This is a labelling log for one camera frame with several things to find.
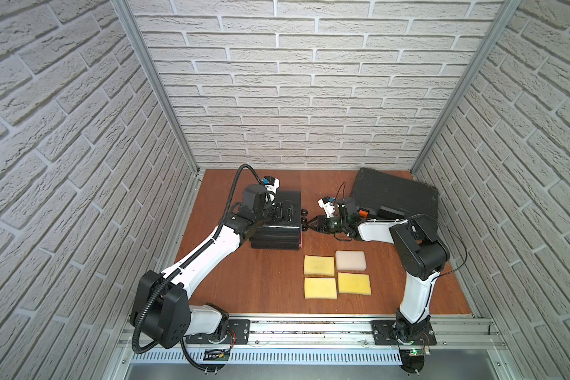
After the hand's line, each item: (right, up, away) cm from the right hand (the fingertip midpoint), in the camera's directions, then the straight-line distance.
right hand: (311, 224), depth 95 cm
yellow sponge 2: (+2, -21, -13) cm, 25 cm away
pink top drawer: (-2, +4, -8) cm, 9 cm away
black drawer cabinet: (-10, -1, -15) cm, 18 cm away
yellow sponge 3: (+3, -15, -7) cm, 17 cm away
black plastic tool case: (+34, +11, +6) cm, 37 cm away
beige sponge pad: (+15, -13, -6) cm, 20 cm away
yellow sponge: (+15, -20, -12) cm, 27 cm away
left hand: (-8, +10, -14) cm, 19 cm away
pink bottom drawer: (-4, -5, -8) cm, 10 cm away
